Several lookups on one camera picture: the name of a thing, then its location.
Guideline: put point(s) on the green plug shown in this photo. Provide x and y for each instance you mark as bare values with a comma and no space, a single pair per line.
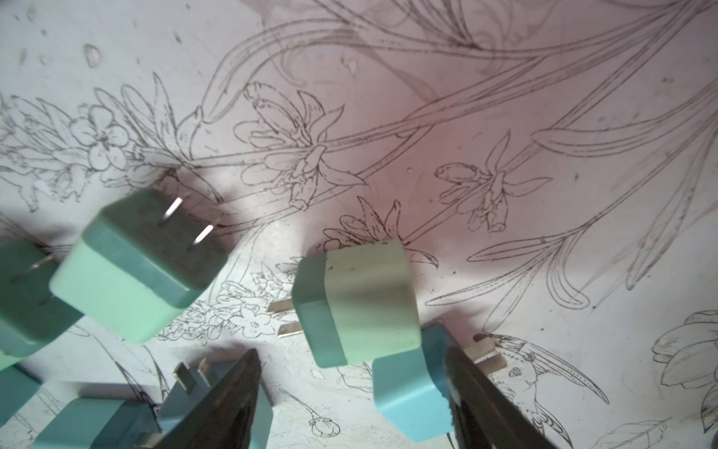
31,317
139,265
354,304

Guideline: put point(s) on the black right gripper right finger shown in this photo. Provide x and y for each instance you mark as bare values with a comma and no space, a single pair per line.
483,417

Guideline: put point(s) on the blue plug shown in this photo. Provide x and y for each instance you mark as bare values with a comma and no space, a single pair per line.
98,423
411,389
17,387
224,404

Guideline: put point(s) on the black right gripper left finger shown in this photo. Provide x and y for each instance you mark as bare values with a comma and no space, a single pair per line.
219,409

